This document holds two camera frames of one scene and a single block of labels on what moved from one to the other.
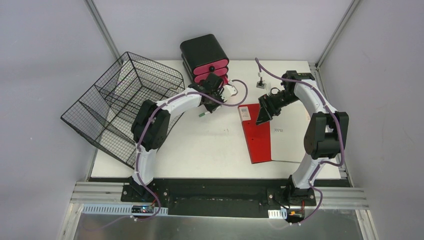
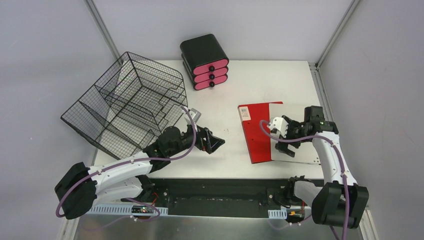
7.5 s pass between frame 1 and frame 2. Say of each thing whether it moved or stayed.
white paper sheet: stayed
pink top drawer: stayed
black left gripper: moved
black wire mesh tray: stayed
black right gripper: moved
